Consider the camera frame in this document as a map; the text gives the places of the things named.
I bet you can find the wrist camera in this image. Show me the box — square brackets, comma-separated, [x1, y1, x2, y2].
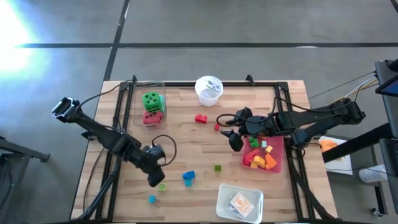
[150, 145, 166, 159]
[231, 107, 253, 125]

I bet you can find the orange toy brick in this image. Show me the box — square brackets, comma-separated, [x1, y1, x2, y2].
[264, 153, 278, 169]

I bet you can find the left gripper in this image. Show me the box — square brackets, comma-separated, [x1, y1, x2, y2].
[136, 149, 166, 188]

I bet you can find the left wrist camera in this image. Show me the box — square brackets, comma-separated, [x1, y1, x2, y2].
[150, 145, 166, 159]

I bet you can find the dark grey equipment case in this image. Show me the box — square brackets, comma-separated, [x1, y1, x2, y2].
[378, 138, 398, 187]

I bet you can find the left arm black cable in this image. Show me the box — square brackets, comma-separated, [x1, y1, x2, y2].
[75, 80, 177, 167]

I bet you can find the white side table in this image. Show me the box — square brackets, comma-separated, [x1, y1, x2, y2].
[318, 135, 354, 176]

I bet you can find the white plastic bin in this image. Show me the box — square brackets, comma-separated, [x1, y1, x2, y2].
[216, 182, 264, 224]

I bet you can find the pink plastic tray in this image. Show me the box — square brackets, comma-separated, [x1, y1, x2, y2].
[241, 134, 285, 174]

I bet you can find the orange object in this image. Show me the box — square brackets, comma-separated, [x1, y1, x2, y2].
[320, 139, 340, 154]

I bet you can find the thin black cable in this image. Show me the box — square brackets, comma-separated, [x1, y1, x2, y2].
[308, 71, 377, 101]

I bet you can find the red foam die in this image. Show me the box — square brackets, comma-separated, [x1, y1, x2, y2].
[142, 111, 164, 126]

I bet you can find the green foam die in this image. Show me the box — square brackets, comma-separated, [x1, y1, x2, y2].
[142, 91, 162, 113]

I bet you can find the dark monitor on stand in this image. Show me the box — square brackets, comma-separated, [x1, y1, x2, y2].
[374, 58, 398, 139]

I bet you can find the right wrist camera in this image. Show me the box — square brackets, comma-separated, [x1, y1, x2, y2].
[231, 107, 253, 125]

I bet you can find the black side table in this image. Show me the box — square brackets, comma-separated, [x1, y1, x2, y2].
[0, 134, 51, 224]

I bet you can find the clear plastic container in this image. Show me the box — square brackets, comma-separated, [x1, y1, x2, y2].
[132, 81, 168, 127]

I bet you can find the white cable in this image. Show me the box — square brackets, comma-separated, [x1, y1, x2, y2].
[329, 76, 379, 113]

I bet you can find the black aluminium table frame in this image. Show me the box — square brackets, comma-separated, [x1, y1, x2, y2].
[76, 73, 338, 223]

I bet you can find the person's foot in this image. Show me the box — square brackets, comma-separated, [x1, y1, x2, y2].
[358, 167, 389, 184]

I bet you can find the yellow cable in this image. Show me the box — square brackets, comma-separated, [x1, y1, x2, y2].
[326, 81, 379, 107]

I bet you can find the translucent white plastic cup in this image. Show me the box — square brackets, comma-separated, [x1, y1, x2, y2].
[195, 75, 224, 107]

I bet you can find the tan wooden block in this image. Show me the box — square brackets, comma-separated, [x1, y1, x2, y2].
[229, 192, 255, 218]

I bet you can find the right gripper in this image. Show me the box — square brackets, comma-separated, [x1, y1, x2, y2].
[220, 113, 278, 152]

